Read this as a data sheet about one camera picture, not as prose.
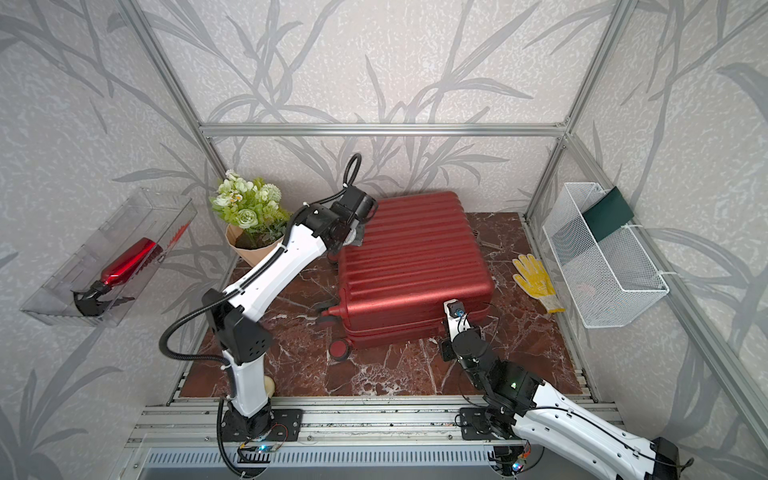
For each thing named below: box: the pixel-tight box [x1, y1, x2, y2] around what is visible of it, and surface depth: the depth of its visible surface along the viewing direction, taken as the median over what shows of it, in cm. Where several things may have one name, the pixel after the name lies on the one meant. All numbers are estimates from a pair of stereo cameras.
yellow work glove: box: [512, 254, 566, 314], surface depth 103 cm
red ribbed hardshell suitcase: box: [322, 192, 496, 361], surface depth 77 cm
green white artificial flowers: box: [209, 169, 292, 246], surface depth 86 cm
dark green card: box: [582, 186, 635, 243], surface depth 72 cm
